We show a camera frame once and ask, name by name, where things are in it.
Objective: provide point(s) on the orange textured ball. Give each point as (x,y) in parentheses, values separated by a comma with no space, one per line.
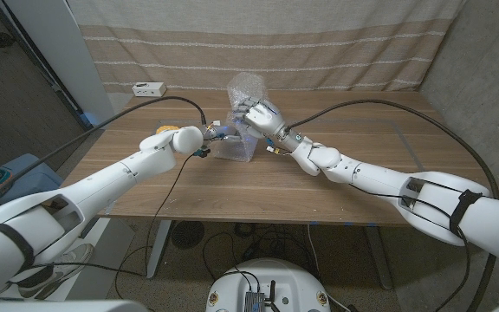
(167,128)

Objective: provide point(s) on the round black floor fan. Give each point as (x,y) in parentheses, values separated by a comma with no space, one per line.
(189,236)

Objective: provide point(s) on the white pillar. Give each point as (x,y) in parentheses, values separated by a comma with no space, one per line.
(67,65)

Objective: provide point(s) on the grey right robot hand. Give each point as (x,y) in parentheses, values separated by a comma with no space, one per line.
(264,119)

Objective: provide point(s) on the grey electronics box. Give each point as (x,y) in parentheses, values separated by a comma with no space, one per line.
(254,302)

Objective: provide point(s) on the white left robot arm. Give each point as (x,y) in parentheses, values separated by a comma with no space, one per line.
(102,186)

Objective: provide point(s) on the clear bubble wrap sheet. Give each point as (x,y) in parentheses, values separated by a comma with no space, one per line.
(247,86)

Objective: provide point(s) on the white power strip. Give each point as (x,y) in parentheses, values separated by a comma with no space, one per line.
(149,89)

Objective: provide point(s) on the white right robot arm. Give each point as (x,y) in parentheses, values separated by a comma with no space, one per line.
(405,186)

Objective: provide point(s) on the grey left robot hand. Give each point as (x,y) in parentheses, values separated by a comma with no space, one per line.
(225,132)

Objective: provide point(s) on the perforated metal door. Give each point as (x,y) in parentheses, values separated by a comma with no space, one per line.
(11,108)

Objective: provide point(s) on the white metal table leg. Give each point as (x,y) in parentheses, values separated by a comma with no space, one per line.
(379,260)
(158,251)

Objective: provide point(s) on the beige striped curtain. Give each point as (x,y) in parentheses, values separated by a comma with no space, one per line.
(319,43)

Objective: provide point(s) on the grey white sneaker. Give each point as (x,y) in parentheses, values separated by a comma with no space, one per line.
(63,266)

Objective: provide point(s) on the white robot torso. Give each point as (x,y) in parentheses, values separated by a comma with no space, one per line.
(288,281)

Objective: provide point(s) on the blue stool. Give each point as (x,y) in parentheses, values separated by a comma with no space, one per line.
(28,173)

